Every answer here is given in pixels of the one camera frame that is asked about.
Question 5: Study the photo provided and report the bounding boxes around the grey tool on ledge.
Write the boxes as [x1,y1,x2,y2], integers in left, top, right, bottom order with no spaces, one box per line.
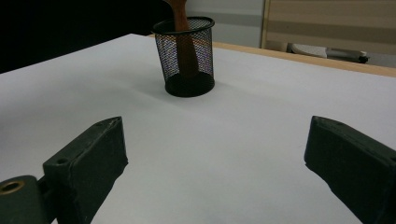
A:
[287,42,371,65]

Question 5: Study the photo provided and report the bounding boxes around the light wooden desk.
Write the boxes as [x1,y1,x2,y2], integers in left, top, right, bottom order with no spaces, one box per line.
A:
[261,0,396,56]

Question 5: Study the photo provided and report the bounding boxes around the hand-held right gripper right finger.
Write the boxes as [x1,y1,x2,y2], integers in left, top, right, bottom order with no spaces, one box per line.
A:
[304,115,396,224]

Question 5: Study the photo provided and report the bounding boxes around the white table board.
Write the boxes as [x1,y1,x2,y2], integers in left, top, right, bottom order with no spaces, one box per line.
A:
[0,33,396,224]

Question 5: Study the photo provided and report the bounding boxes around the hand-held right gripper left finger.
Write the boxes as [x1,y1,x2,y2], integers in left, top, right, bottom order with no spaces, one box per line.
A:
[42,116,129,224]

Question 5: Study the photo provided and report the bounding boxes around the brown wooden hairbrush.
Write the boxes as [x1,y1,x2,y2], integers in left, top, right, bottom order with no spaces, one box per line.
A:
[163,0,201,78]

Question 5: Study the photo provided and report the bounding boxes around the black mesh cup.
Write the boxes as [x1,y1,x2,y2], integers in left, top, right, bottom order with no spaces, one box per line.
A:
[151,16,217,98]

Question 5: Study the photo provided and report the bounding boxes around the white cabinet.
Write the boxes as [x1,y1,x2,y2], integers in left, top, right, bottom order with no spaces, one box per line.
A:
[186,0,265,49]

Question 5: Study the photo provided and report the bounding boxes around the light wooden table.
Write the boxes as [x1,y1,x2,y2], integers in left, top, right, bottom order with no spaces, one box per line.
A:
[146,33,396,78]

